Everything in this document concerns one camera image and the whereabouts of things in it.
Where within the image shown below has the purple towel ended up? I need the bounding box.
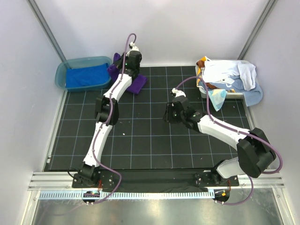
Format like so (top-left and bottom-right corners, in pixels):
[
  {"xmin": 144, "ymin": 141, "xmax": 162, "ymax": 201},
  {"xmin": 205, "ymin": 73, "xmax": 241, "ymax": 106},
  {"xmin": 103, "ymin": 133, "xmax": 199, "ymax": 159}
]
[{"xmin": 107, "ymin": 53, "xmax": 147, "ymax": 94}]

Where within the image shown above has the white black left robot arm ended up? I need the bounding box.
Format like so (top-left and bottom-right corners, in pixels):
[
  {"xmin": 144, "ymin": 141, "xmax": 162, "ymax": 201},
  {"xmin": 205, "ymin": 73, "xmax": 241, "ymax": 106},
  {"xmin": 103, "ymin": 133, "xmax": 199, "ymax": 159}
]
[{"xmin": 74, "ymin": 50, "xmax": 142, "ymax": 188}]

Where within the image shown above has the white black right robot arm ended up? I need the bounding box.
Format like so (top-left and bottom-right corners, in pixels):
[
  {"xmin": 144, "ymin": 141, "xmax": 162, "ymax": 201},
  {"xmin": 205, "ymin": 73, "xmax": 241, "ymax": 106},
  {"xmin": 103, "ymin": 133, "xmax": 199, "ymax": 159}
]
[{"xmin": 163, "ymin": 96, "xmax": 277, "ymax": 186}]

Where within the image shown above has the black grid cutting mat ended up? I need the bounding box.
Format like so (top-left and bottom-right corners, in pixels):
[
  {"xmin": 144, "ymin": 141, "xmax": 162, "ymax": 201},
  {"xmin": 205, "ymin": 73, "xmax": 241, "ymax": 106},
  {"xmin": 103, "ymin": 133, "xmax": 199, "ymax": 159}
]
[{"xmin": 44, "ymin": 66, "xmax": 237, "ymax": 172}]

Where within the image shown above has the white towel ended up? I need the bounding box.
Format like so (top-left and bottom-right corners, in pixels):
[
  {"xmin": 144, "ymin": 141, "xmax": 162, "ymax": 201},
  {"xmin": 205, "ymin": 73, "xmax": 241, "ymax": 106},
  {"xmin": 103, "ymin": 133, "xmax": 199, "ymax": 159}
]
[{"xmin": 202, "ymin": 60, "xmax": 256, "ymax": 91}]

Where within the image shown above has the white laundry basket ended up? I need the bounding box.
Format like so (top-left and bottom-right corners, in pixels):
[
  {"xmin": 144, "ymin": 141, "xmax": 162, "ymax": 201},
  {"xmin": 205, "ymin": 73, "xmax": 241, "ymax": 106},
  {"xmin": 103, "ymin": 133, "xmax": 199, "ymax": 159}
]
[{"xmin": 195, "ymin": 57, "xmax": 263, "ymax": 105}]

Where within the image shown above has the light blue towel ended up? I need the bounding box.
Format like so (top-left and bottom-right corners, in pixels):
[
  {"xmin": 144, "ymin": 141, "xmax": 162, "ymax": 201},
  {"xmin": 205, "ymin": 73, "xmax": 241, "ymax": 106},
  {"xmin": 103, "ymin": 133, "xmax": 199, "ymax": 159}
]
[{"xmin": 225, "ymin": 79, "xmax": 263, "ymax": 107}]

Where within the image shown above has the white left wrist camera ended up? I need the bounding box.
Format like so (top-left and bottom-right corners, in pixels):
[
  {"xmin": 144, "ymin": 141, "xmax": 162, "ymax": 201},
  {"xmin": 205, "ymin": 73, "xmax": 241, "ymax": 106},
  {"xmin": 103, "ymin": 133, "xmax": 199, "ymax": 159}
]
[{"xmin": 128, "ymin": 42, "xmax": 140, "ymax": 52}]

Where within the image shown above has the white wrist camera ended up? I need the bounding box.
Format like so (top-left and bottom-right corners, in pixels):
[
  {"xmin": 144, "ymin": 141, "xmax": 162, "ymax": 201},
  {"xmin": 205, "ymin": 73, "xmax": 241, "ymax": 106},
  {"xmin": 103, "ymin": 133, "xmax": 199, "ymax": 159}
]
[
  {"xmin": 171, "ymin": 88, "xmax": 186, "ymax": 101},
  {"xmin": 128, "ymin": 42, "xmax": 140, "ymax": 52}
]

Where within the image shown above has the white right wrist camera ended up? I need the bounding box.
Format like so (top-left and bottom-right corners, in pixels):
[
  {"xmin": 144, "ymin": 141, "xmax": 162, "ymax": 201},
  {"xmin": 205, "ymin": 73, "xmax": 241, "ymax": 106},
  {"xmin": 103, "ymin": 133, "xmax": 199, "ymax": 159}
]
[{"xmin": 171, "ymin": 88, "xmax": 186, "ymax": 101}]

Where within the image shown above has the slotted cable duct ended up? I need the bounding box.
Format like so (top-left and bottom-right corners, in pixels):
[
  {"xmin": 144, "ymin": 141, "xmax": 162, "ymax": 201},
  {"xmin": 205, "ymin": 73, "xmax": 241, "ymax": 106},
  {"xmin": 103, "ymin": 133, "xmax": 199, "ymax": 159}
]
[{"xmin": 38, "ymin": 189, "xmax": 215, "ymax": 201}]

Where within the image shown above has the aluminium frame rail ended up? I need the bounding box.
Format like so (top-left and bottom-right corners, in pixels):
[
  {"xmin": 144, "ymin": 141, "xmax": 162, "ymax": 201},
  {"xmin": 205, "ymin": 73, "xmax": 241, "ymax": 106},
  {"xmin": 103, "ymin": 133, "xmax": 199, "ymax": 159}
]
[{"xmin": 28, "ymin": 172, "xmax": 285, "ymax": 191}]

